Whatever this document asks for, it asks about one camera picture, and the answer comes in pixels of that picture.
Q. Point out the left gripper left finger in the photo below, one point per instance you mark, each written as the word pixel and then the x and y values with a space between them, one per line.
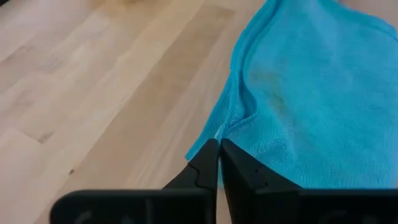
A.
pixel 140 208

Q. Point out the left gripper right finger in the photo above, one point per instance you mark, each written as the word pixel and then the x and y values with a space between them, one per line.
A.
pixel 295 208

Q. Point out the blue microfiber towel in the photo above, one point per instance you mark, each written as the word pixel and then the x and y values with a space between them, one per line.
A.
pixel 311 93

